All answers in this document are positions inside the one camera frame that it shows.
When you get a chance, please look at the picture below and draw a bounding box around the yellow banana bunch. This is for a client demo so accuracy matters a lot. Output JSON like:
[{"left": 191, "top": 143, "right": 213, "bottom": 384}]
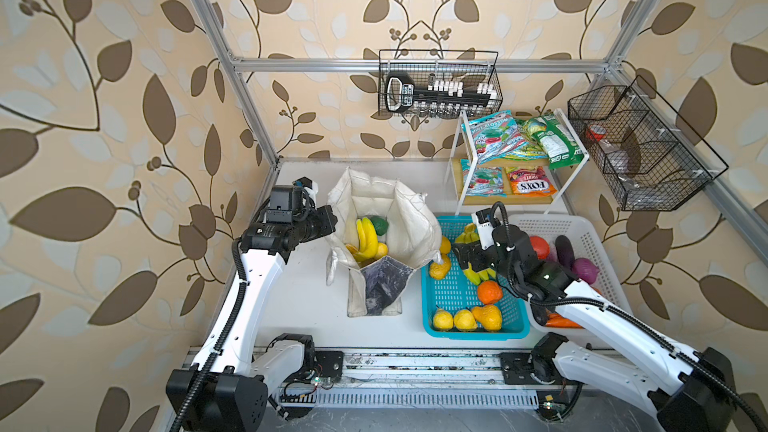
[{"left": 346, "top": 217, "right": 379, "bottom": 263}]

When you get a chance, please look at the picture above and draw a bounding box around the green lime fruit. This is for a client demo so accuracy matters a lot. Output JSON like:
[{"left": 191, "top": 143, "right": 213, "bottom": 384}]
[{"left": 369, "top": 215, "right": 389, "bottom": 236}]

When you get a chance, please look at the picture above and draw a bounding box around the white fabric grocery bag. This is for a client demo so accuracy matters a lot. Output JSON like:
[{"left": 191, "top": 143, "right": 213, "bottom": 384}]
[{"left": 326, "top": 168, "right": 444, "bottom": 318}]

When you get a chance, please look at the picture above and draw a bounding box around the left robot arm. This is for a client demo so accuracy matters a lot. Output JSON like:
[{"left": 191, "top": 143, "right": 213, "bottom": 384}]
[{"left": 166, "top": 177, "right": 337, "bottom": 431}]

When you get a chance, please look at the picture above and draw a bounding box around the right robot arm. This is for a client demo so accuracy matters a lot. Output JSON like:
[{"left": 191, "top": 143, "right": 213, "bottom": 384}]
[{"left": 453, "top": 203, "right": 767, "bottom": 431}]

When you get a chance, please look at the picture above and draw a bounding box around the red Fox's candy bag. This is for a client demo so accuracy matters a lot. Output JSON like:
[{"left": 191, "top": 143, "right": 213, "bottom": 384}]
[{"left": 505, "top": 167, "right": 557, "bottom": 197}]

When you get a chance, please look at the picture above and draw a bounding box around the teal candy bag lower shelf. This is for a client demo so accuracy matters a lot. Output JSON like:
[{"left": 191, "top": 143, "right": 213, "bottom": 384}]
[{"left": 467, "top": 167, "right": 505, "bottom": 196}]

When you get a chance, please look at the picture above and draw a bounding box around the teal candy bag shelf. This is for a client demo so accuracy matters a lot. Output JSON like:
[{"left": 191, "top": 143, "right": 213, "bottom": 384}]
[
  {"left": 467, "top": 167, "right": 505, "bottom": 196},
  {"left": 463, "top": 111, "right": 525, "bottom": 163}
]

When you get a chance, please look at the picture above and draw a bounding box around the teal candy bag top shelf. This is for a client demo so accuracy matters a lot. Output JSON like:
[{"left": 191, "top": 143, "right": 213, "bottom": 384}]
[{"left": 463, "top": 111, "right": 525, "bottom": 163}]

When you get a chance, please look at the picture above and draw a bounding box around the green snack bag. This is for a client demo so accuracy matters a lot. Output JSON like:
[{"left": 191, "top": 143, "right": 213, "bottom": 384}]
[{"left": 521, "top": 113, "right": 584, "bottom": 170}]

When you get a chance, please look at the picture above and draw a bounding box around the red tomato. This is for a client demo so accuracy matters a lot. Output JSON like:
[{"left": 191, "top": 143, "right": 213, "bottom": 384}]
[{"left": 530, "top": 236, "right": 551, "bottom": 260}]

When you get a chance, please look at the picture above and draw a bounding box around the orange fruit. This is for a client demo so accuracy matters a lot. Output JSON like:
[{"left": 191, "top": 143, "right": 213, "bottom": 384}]
[{"left": 476, "top": 280, "right": 504, "bottom": 305}]

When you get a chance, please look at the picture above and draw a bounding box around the white plastic basket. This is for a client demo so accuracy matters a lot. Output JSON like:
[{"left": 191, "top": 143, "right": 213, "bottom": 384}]
[{"left": 509, "top": 214, "right": 634, "bottom": 349}]

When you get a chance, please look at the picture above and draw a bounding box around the purple eggplant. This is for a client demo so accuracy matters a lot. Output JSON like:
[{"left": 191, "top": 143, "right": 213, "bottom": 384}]
[{"left": 555, "top": 235, "right": 576, "bottom": 270}]

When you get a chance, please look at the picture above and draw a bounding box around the teal plastic basket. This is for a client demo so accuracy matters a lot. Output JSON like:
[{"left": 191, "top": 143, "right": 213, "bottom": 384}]
[{"left": 421, "top": 252, "right": 530, "bottom": 341}]

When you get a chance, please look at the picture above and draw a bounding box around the yellow pear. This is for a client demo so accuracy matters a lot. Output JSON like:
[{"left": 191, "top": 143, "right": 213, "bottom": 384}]
[{"left": 471, "top": 305, "right": 503, "bottom": 332}]

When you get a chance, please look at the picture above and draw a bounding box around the purple onion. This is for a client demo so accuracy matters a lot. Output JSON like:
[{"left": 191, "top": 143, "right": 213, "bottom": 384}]
[{"left": 572, "top": 258, "right": 600, "bottom": 285}]

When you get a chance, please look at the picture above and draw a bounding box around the orange carrot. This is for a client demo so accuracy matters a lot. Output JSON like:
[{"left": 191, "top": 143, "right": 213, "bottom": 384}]
[{"left": 545, "top": 313, "right": 582, "bottom": 329}]

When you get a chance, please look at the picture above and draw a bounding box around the plastic bottle red cap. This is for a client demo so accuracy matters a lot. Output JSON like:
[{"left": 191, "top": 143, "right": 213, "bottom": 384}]
[{"left": 586, "top": 124, "right": 629, "bottom": 174}]

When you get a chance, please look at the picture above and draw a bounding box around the black tool set in basket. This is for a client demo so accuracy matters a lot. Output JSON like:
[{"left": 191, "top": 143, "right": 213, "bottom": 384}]
[{"left": 378, "top": 71, "right": 502, "bottom": 116}]

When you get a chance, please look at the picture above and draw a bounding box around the white wire shelf rack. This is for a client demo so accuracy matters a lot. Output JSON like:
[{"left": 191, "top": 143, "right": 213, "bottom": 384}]
[{"left": 448, "top": 109, "right": 590, "bottom": 217}]

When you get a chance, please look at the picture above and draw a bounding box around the black wire basket right wall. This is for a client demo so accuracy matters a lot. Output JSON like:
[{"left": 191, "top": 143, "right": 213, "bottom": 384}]
[{"left": 567, "top": 75, "right": 728, "bottom": 212}]

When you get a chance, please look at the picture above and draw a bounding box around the black wire basket wall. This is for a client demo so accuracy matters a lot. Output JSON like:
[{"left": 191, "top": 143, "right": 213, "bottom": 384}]
[
  {"left": 378, "top": 48, "right": 503, "bottom": 120},
  {"left": 567, "top": 75, "right": 728, "bottom": 212}
]

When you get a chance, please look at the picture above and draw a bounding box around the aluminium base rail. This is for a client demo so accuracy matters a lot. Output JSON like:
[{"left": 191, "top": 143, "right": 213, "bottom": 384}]
[{"left": 185, "top": 347, "right": 673, "bottom": 412}]

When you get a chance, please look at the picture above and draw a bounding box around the black wire basket back wall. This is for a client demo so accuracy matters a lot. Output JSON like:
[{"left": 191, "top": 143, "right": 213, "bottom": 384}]
[{"left": 378, "top": 48, "right": 503, "bottom": 120}]

